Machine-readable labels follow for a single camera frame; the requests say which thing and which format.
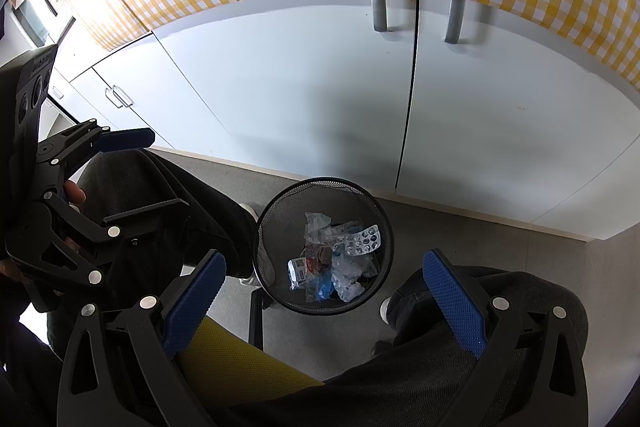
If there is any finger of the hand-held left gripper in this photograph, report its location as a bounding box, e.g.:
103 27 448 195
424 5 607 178
35 119 157 192
42 194 191 293

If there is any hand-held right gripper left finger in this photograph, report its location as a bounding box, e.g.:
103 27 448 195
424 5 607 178
57 249 228 427

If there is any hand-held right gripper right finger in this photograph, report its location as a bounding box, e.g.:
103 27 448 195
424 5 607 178
422 248 590 427

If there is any black mesh wastebasket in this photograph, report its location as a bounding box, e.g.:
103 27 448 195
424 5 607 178
252 177 396 317

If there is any small white medicine box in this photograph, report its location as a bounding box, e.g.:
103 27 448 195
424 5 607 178
287 257 308 290

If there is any white plastic wrap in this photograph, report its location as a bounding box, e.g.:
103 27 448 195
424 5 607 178
332 252 378 303

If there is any silver pill blister pack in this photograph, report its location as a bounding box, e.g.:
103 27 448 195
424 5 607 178
342 223 382 258

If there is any clear plastic bag black print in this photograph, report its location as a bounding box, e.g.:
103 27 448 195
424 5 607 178
301 276 323 304

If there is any person's left forearm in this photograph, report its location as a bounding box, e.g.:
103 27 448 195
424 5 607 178
0 322 63 427

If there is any person's left hand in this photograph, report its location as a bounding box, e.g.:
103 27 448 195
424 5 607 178
62 182 87 208

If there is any person's left leg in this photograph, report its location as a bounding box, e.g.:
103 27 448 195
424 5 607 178
45 149 258 358

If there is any person's leg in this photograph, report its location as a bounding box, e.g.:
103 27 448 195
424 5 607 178
45 149 258 358
215 269 591 427

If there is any yellow chair seat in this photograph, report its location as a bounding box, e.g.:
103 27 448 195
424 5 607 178
175 317 326 410

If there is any person's right leg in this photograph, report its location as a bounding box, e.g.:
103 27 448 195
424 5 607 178
215 269 591 427

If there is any window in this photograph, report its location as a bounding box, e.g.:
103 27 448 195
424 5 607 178
15 0 51 48

